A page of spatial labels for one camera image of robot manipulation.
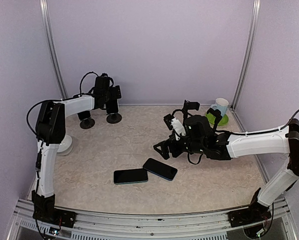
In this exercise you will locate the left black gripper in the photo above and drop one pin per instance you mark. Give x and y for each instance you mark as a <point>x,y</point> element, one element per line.
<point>115,96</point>

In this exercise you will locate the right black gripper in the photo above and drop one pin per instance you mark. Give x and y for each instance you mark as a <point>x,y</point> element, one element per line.
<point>164,144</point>

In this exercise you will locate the phone with light-blue case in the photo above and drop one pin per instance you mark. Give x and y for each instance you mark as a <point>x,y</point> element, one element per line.
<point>112,107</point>

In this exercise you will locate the phone with dark-blue case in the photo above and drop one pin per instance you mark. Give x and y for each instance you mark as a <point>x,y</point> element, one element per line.
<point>160,169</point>

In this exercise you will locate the folding phone stand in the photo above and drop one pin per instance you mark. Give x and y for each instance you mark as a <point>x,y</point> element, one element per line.
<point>114,118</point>
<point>87,123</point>

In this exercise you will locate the phone with lilac case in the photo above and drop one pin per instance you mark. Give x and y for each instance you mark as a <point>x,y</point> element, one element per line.
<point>84,115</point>

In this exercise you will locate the black clamp phone stand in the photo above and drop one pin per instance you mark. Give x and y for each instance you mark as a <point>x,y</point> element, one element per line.
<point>189,105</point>

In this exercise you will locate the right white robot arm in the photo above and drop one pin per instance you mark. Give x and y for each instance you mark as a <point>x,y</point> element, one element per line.
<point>195,135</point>

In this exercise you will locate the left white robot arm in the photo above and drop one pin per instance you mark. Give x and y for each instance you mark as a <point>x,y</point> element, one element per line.
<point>50,131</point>

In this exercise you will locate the phone with teal case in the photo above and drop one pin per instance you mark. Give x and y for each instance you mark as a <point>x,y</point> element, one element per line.
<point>130,176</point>

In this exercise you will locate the black clamp stand right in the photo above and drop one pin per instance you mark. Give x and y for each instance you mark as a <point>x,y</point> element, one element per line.
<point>217,114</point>

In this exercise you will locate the green saucer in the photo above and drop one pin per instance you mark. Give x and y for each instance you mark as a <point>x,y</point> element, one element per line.
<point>211,119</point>

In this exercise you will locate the white blue mug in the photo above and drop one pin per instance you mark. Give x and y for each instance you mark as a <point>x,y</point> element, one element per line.
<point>220,104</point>

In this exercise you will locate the white bowl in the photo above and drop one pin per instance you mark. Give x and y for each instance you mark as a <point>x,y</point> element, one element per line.
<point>66,146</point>

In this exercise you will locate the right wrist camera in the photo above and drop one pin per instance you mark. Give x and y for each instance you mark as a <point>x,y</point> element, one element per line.
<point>175,125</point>

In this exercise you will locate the front aluminium rail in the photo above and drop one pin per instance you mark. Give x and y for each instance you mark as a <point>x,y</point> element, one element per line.
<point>94,225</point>

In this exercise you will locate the left aluminium frame post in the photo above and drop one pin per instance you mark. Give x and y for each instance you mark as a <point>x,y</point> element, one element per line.
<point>51,47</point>

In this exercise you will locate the aluminium frame post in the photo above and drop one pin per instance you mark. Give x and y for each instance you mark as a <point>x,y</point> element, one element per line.
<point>248,53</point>
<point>51,47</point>

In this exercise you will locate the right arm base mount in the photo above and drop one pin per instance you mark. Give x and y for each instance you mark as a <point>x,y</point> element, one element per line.
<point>247,216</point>

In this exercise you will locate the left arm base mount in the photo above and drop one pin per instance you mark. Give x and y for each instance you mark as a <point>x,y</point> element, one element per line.
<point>59,217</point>

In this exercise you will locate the right aluminium frame post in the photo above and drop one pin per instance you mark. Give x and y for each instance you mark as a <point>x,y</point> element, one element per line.
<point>248,53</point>

